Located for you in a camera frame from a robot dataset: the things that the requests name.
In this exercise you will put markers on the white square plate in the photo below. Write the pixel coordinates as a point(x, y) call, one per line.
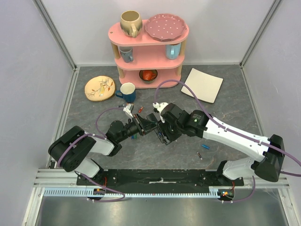
point(205, 87)

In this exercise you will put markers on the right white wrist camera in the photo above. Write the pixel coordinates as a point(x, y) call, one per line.
point(160, 107)

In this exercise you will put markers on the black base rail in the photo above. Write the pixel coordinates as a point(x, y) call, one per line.
point(162, 181)

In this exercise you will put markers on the grey-blue mug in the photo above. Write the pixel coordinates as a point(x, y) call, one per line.
point(127, 54)

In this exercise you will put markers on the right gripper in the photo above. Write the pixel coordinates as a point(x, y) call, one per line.
point(163, 134)

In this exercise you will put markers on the red cup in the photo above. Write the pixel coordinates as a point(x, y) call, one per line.
point(148, 75)

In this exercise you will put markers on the beige ceramic mug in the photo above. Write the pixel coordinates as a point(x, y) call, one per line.
point(131, 23)

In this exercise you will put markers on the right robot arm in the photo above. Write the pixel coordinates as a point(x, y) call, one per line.
point(262, 159)

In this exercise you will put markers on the yellow bird-pattern plate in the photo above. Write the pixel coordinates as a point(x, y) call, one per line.
point(100, 88)

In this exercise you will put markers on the light blue mug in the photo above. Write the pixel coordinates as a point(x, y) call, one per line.
point(172, 51)

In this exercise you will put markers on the pink three-tier shelf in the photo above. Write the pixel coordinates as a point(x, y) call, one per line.
point(148, 54)

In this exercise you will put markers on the black remote control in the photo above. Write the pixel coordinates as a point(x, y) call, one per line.
point(155, 125)

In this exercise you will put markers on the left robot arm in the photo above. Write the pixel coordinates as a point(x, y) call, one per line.
point(71, 150)

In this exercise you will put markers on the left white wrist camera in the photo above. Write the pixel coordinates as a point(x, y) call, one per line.
point(128, 108)

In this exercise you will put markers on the dark patterned bowl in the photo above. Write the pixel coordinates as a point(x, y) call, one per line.
point(151, 81)

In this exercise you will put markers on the pink dotted plate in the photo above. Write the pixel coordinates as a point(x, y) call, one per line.
point(165, 27)

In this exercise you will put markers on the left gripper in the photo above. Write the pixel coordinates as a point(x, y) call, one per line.
point(149, 125)

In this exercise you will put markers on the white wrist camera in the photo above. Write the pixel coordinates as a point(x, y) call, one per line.
point(160, 107)
point(128, 108)

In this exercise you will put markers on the dark blue mug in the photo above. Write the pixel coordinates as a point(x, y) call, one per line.
point(127, 92)

